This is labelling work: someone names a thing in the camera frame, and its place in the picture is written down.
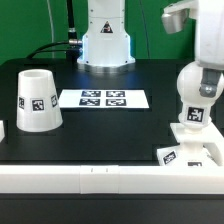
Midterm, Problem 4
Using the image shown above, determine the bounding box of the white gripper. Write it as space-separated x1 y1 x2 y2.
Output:
195 0 224 98

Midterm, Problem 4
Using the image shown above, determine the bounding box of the white lamp bulb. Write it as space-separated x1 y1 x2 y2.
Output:
177 62 224 129

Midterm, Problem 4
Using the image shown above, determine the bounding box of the white lamp base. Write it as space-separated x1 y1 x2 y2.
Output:
157 123 224 167

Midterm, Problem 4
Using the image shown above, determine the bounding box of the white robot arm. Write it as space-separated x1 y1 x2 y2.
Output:
77 0 224 98

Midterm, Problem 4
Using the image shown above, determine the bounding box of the white lamp shade cone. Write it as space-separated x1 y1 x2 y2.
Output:
16 69 63 132

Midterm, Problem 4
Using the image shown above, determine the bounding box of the white marker sheet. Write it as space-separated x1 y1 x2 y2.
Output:
59 89 149 109

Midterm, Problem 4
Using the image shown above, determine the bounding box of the white left fence piece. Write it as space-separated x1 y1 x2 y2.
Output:
0 120 5 142

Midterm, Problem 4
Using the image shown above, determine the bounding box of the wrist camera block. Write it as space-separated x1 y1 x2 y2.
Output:
161 0 197 34

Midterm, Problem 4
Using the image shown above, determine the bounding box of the black thick cable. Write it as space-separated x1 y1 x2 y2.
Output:
26 0 84 60

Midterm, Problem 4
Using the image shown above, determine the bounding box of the white thin cable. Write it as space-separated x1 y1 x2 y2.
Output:
46 0 56 59

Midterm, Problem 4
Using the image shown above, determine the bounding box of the white front fence rail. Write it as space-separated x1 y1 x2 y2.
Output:
0 165 224 194

